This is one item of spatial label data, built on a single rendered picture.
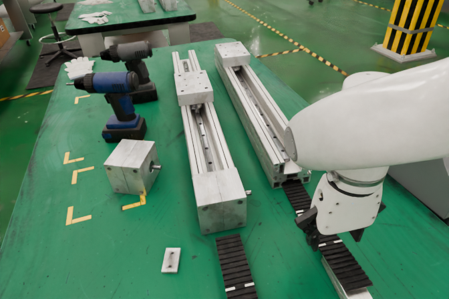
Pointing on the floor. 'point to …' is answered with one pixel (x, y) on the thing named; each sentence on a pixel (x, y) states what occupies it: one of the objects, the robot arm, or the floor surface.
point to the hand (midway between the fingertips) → (333, 236)
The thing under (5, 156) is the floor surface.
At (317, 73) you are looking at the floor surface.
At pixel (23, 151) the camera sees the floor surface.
